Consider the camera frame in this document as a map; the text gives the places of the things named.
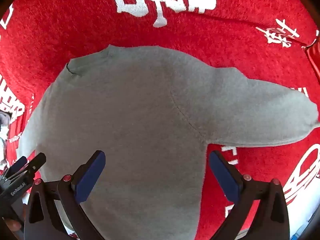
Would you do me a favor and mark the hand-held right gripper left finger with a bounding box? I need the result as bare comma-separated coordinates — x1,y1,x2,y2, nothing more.
24,150,107,240

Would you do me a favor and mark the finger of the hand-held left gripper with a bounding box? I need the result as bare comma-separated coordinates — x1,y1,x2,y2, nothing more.
4,156,28,177
21,152,47,181

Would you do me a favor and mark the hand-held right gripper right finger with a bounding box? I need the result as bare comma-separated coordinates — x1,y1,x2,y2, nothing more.
209,151,290,240

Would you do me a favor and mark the small grey sweater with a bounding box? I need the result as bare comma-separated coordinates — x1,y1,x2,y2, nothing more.
17,44,320,240

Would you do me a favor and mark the person's left hand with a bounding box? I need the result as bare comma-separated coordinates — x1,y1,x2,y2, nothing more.
2,204,27,233

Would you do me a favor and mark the grey white fuzzy object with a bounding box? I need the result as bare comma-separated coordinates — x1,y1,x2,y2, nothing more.
0,110,12,167

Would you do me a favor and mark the red printed blanket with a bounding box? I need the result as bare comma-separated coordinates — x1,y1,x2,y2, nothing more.
0,0,320,240

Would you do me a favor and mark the red ribbon strip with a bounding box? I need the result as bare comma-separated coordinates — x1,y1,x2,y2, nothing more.
301,36,320,83

